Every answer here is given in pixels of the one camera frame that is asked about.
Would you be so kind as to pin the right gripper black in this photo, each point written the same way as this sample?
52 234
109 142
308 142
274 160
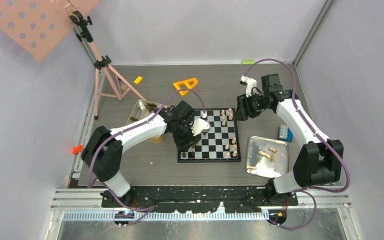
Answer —
244 110

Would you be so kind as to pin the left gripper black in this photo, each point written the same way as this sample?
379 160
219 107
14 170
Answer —
185 144

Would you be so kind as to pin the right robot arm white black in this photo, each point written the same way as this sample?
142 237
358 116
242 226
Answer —
318 162

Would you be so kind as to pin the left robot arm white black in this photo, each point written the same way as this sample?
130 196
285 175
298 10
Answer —
105 148

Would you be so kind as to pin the dark wooden chess piece pair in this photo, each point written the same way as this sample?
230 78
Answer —
151 107

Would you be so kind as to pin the pink perforated board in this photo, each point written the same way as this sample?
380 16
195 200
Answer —
39 25

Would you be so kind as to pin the gold-rimmed metal tin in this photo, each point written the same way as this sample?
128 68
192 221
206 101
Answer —
139 110

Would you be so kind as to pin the blue toy brick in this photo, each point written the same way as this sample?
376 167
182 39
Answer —
284 133

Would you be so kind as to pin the black white chessboard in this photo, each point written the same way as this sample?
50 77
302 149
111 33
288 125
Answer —
220 144

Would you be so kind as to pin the yellow block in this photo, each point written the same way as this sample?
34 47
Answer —
138 80

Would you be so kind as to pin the natural wooden cube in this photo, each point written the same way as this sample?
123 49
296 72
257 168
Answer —
123 87

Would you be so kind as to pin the silver tin lid tray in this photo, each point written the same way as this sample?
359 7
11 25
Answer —
271 157

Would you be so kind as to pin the light pawn beside tray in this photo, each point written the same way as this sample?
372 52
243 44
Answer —
250 168

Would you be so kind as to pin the pink tripod stand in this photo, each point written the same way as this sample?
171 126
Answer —
102 64

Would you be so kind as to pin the orange plastic triangle frame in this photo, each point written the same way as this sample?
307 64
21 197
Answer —
183 86

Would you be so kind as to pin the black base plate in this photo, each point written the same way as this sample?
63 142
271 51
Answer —
198 199

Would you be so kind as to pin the red clip on rail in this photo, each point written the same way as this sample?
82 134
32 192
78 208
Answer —
77 149

